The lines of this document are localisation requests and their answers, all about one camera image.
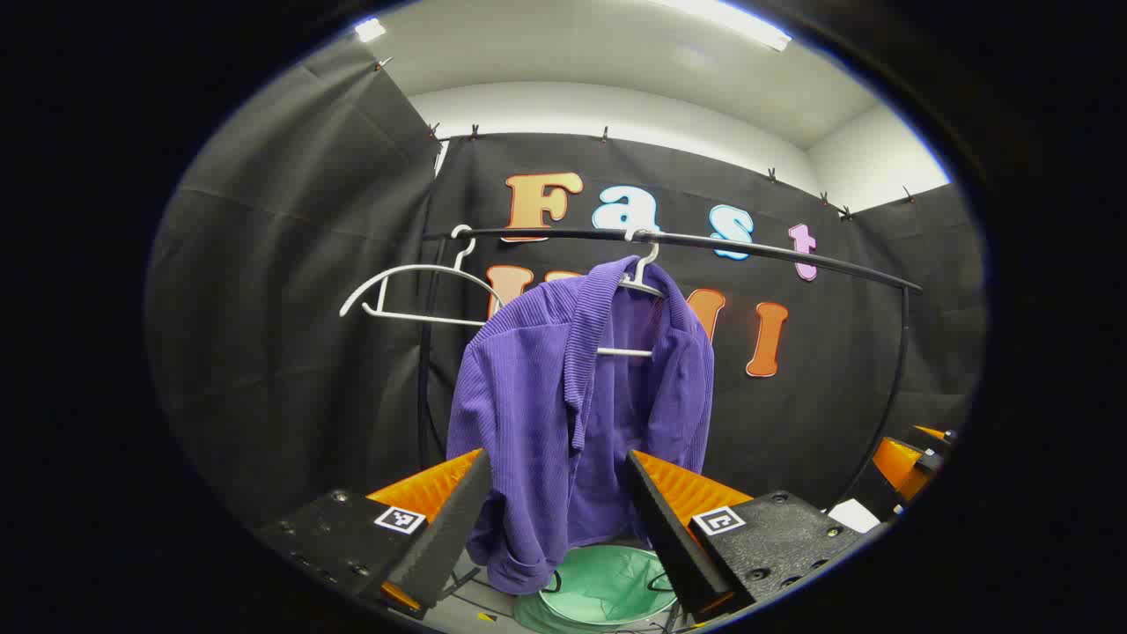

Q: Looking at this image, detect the white plastic hanger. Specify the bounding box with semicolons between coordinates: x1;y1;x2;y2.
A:
339;225;505;328
597;231;666;359

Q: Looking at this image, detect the row of small backdrop clamps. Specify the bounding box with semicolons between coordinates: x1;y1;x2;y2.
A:
374;55;917;221

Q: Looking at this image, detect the purple corduroy shirt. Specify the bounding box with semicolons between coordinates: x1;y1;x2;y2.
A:
446;255;716;595

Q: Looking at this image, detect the black backdrop cloth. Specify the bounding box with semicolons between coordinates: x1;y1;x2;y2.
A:
145;40;987;529

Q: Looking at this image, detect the green laundry hamper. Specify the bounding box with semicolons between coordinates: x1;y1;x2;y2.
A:
513;543;683;634

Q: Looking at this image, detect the black clothes rack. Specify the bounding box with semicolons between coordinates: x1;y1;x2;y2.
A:
416;226;924;512

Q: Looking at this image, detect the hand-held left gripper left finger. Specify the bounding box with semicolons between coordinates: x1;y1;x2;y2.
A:
254;447;492;619

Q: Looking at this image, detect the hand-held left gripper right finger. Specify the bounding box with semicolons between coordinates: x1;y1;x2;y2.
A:
625;449;870;623

